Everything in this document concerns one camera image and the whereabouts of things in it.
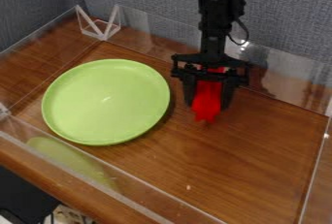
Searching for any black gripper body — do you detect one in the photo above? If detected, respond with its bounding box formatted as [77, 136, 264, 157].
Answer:
[172, 53, 251, 86]

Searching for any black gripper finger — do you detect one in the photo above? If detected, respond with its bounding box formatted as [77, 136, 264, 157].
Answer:
[184, 75, 197, 106]
[222, 81, 238, 110]

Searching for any red ridged carrot block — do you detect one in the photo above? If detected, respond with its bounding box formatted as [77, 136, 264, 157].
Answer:
[191, 66, 230, 124]

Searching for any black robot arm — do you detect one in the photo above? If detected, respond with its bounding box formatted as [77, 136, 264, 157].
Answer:
[172, 0, 251, 111]

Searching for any green round plate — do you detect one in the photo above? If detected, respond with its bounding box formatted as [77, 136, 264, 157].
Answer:
[42, 59, 171, 145]

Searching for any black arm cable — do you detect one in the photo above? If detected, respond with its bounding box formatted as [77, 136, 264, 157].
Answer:
[227, 17, 252, 47]

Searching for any clear acrylic corner bracket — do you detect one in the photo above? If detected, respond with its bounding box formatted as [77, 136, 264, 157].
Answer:
[76, 5, 122, 41]

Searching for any clear acrylic enclosure wall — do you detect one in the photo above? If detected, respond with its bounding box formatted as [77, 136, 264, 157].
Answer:
[0, 7, 332, 224]

